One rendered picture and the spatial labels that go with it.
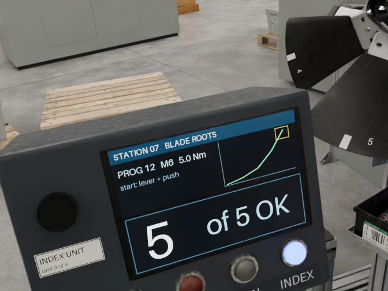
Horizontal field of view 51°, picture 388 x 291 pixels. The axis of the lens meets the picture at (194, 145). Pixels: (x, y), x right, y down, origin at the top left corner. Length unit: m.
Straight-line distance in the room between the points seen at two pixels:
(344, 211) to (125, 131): 2.09
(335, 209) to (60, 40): 4.78
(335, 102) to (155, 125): 0.72
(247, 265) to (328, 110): 0.68
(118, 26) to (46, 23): 1.04
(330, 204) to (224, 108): 2.08
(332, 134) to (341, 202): 1.46
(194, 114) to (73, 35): 5.93
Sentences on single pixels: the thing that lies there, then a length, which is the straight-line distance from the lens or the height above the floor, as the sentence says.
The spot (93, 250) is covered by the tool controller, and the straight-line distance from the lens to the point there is 0.34.
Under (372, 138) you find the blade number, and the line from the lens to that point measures 0.97.
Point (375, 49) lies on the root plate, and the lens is 1.05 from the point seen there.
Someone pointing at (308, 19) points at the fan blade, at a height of 1.15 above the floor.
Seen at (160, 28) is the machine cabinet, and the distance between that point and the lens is 6.73.
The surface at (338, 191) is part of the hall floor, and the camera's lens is 2.51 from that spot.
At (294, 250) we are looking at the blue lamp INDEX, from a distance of 0.38.
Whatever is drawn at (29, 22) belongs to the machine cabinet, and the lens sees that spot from 6.10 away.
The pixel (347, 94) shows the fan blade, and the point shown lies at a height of 1.03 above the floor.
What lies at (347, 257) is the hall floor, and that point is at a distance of 2.08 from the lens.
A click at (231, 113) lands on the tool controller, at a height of 1.25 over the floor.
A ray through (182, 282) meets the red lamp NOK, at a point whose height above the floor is 1.12.
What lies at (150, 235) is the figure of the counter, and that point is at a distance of 0.34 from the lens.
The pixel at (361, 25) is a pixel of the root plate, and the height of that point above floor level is 1.15.
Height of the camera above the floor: 1.38
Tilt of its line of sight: 27 degrees down
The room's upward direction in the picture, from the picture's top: 6 degrees counter-clockwise
